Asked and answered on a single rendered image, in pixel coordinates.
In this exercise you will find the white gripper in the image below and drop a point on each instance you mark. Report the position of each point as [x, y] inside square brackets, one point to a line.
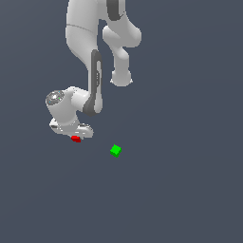
[71, 129]

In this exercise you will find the red cube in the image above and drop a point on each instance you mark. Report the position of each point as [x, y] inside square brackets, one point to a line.
[76, 139]

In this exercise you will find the green cube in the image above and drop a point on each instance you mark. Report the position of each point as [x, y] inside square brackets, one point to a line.
[115, 150]

